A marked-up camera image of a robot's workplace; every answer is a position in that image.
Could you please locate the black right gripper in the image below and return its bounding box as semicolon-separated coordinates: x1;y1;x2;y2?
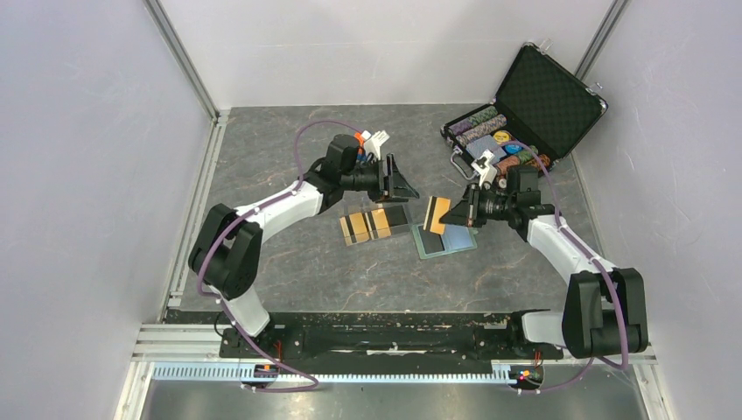
440;183;516;228

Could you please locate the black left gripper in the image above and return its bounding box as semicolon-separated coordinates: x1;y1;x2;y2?
341;155;420;205

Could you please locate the gold striped credit card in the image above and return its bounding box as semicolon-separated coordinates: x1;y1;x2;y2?
423;196;451;235

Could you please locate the green card holder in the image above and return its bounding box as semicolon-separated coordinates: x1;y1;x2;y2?
411;224;478;260

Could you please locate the black credit card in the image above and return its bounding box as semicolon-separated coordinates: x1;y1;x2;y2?
419;229;445;256

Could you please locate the clear tray with cards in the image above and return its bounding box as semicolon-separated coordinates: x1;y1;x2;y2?
339;204;411;246

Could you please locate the blue orange card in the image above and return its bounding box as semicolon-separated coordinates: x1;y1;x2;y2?
353;130;371;163

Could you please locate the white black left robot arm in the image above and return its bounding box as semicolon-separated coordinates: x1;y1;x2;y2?
187;131;419;357

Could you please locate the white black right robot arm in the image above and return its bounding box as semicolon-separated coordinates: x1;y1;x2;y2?
439;165;649;368

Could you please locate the black poker chip case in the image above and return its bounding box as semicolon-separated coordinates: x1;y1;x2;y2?
440;42;608;180

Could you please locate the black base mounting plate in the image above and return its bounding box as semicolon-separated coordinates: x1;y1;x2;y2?
254;312;564;375

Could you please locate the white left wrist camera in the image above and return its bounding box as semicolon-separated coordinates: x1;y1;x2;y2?
360;130;389;162

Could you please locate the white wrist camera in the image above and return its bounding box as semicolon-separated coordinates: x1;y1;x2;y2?
360;130;389;162
472;150;498;190

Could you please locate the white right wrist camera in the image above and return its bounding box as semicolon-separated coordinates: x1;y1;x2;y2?
472;150;498;190

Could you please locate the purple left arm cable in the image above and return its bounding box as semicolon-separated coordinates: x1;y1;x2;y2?
195;119;367;394

